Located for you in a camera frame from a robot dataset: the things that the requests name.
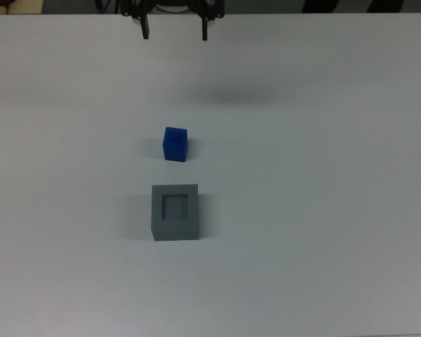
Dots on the blue block with knob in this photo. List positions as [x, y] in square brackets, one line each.
[175, 145]

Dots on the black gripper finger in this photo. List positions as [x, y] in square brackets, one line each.
[145, 28]
[205, 29]

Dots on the grey hollow cuboid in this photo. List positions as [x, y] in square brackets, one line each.
[175, 231]

